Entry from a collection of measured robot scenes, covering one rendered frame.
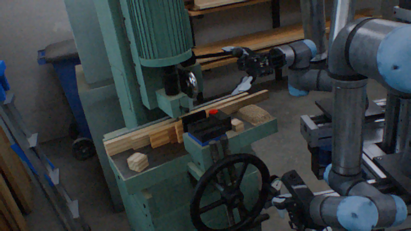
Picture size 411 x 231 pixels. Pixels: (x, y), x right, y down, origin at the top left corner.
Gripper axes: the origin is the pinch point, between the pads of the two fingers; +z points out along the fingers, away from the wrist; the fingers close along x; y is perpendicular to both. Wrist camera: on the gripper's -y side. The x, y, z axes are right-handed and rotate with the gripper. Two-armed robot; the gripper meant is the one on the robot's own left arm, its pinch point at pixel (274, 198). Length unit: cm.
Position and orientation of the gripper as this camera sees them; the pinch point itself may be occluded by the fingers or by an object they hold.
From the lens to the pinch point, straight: 111.5
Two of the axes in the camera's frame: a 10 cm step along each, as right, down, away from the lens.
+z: -3.6, 1.7, 9.2
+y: 3.6, 9.3, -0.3
